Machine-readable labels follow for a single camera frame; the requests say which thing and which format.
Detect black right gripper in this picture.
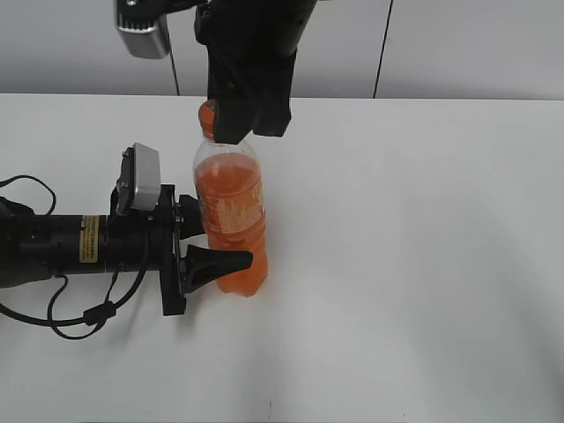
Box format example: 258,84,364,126
194,0,316,144

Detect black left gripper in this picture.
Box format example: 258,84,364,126
107,184,253,316

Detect orange bottle cap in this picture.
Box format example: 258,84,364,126
198,100,216,142

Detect orange soda plastic bottle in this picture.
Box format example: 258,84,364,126
192,136,270,300

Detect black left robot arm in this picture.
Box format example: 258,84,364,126
1,184,253,315

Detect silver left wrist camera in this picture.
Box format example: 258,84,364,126
115,142,161,215

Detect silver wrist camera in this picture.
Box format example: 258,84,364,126
115,142,161,215
114,1,170,60

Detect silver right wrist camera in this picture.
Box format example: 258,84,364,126
114,1,170,60

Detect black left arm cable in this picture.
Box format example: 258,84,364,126
0,174,149,339

